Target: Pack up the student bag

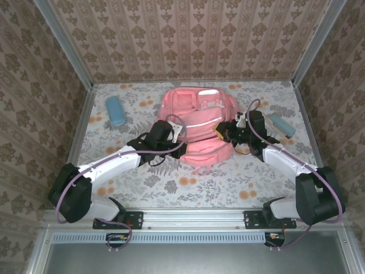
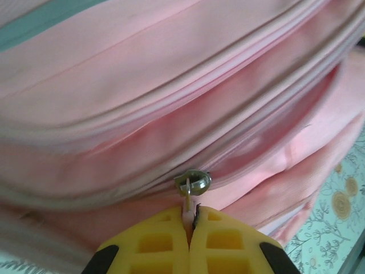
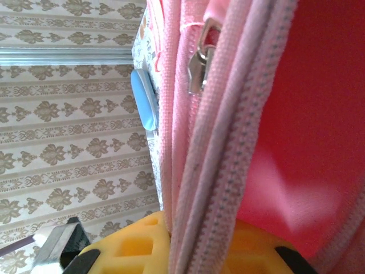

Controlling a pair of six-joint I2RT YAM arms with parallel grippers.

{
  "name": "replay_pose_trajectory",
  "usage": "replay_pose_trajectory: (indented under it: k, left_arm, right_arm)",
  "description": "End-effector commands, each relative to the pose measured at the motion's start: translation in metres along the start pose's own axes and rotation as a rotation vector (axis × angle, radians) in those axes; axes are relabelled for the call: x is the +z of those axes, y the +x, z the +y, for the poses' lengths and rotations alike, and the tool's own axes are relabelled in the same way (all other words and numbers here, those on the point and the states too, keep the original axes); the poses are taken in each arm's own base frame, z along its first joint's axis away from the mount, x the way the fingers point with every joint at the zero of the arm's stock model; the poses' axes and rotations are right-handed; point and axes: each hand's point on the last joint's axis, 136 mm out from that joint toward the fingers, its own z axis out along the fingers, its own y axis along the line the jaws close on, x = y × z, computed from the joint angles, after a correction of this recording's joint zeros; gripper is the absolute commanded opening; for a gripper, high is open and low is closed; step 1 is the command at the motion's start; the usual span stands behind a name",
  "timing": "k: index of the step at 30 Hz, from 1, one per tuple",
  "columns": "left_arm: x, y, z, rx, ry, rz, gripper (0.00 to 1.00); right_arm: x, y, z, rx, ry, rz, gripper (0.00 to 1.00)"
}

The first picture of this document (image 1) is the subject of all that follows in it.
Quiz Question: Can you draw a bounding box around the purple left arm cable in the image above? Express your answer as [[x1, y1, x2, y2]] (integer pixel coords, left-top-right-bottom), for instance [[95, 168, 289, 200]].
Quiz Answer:
[[55, 114, 188, 252]]

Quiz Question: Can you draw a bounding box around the grey metal panel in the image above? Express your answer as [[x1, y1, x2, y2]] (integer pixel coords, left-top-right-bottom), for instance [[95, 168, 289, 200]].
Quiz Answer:
[[42, 242, 348, 274]]

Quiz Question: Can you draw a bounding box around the blue glasses case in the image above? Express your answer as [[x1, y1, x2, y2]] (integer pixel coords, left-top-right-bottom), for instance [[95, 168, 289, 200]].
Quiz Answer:
[[105, 96, 125, 127]]

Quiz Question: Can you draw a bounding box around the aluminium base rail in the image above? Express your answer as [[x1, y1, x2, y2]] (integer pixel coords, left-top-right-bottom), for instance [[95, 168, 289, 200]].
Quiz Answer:
[[42, 208, 349, 231]]

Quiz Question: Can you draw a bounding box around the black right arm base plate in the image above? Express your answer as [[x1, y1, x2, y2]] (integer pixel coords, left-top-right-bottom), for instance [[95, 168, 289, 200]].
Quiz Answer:
[[244, 210, 297, 229]]

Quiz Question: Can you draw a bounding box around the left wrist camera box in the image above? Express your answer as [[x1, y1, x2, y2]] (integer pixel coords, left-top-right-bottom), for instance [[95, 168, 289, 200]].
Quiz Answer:
[[150, 119, 184, 143]]

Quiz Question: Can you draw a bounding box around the pink school backpack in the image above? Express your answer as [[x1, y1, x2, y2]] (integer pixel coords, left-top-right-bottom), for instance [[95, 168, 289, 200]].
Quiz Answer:
[[156, 87, 239, 175]]

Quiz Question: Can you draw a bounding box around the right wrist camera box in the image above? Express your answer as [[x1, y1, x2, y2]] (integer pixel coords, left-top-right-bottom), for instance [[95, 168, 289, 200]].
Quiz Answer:
[[238, 110, 267, 135]]

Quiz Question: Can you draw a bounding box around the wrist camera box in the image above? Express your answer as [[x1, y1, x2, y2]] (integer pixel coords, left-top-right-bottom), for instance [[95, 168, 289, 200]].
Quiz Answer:
[[238, 110, 267, 135], [150, 119, 184, 143]]

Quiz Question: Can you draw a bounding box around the floral table cloth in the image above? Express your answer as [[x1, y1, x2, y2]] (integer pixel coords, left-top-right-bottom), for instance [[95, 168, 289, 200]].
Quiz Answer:
[[58, 81, 333, 209]]

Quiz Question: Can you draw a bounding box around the aluminium side rail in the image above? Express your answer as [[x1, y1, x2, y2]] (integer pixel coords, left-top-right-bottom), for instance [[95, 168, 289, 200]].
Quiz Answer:
[[293, 84, 338, 208], [54, 85, 98, 209]]

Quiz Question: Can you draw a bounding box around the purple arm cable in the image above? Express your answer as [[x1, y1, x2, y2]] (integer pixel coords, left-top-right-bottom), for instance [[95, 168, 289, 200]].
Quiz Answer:
[[55, 114, 188, 252], [245, 98, 344, 252]]

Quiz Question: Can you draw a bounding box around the black cable connector box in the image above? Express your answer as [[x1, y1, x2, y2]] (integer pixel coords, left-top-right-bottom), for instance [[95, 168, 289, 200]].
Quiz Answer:
[[106, 233, 129, 248], [264, 231, 286, 247]]

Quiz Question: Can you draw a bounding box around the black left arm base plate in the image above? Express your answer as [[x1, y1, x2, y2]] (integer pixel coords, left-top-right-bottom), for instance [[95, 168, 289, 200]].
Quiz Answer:
[[92, 211, 143, 229]]

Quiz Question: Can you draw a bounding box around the grey slotted cable duct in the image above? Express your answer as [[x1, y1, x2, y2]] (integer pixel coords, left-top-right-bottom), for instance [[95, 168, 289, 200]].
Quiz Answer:
[[52, 232, 269, 244]]

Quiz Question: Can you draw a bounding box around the aluminium frame post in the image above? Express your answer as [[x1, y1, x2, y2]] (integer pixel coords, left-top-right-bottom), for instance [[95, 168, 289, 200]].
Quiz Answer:
[[292, 0, 347, 86], [33, 0, 95, 90]]

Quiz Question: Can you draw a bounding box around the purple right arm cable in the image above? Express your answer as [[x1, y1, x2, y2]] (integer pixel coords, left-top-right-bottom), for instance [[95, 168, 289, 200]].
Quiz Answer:
[[245, 98, 344, 252]]

